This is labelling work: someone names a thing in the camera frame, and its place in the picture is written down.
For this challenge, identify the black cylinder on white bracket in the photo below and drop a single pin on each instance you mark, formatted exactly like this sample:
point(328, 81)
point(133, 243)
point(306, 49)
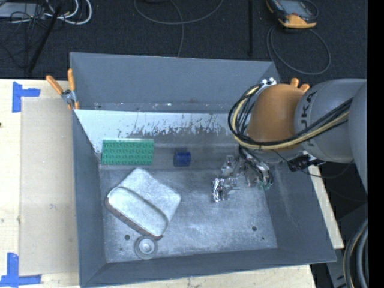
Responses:
point(298, 164)

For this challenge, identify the green studded flat plate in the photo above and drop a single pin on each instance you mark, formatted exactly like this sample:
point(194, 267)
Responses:
point(127, 152)

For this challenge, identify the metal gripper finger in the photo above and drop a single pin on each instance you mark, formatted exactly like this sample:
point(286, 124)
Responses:
point(220, 190)
point(230, 165)

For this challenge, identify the grey round knobbed lid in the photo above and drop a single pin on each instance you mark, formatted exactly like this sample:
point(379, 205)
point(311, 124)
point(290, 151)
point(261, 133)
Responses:
point(145, 247)

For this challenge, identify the small blue cylinder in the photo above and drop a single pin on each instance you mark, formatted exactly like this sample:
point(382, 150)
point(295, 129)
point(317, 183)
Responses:
point(182, 158)

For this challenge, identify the grey metal bin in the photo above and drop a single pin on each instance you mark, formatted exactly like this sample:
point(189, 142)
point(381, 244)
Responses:
point(210, 220)

